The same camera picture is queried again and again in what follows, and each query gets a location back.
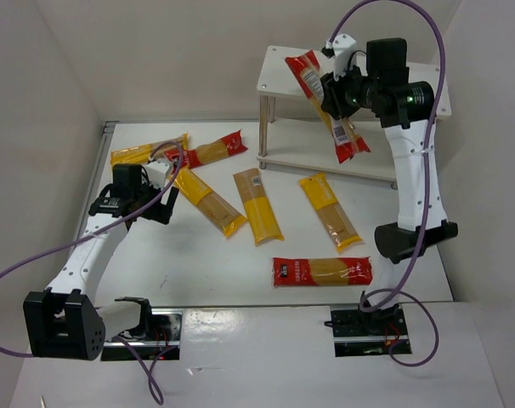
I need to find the red spaghetti bag with label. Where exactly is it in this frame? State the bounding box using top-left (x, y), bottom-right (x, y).
top-left (285, 50), bottom-right (371, 164)

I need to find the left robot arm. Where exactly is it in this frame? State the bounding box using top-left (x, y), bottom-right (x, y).
top-left (23, 161), bottom-right (178, 360)

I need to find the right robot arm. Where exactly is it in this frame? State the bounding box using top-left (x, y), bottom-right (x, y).
top-left (321, 34), bottom-right (458, 312)

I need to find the white two-tier shelf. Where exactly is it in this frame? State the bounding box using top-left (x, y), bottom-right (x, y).
top-left (256, 45), bottom-right (454, 190)

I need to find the yellow spaghetti bag top left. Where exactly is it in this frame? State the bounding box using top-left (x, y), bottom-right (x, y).
top-left (110, 140), bottom-right (178, 167)

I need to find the yellow spaghetti bag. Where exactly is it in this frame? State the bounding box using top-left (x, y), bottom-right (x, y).
top-left (299, 173), bottom-right (364, 253)
top-left (110, 140), bottom-right (178, 167)
top-left (174, 167), bottom-right (247, 238)
top-left (233, 167), bottom-right (284, 246)

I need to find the red spaghetti bag top centre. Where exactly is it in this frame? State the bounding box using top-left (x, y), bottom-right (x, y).
top-left (164, 130), bottom-right (248, 169)

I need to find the yellow spaghetti bag centre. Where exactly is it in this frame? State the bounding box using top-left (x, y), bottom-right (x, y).
top-left (233, 167), bottom-right (284, 246)

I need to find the yellow spaghetti bag right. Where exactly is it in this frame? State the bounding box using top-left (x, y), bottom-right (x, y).
top-left (299, 173), bottom-right (364, 253)

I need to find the red spaghetti bag front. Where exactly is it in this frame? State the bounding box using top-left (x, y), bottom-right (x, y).
top-left (272, 258), bottom-right (373, 286)

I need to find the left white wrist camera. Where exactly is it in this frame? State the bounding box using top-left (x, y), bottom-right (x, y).
top-left (144, 158), bottom-right (173, 190)

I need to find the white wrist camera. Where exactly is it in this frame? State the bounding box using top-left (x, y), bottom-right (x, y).
top-left (144, 158), bottom-right (173, 190)
top-left (322, 34), bottom-right (357, 82)

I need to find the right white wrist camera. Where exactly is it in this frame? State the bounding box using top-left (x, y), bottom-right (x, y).
top-left (322, 34), bottom-right (357, 82)

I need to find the aluminium table edge rail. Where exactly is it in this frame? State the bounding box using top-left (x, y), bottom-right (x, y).
top-left (78, 121), bottom-right (118, 228)

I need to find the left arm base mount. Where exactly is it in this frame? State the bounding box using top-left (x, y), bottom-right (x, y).
top-left (119, 308), bottom-right (184, 362)

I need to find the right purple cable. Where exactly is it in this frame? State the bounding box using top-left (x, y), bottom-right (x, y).
top-left (332, 0), bottom-right (448, 368)

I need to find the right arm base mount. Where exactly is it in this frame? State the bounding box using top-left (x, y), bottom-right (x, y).
top-left (323, 306), bottom-right (412, 357)

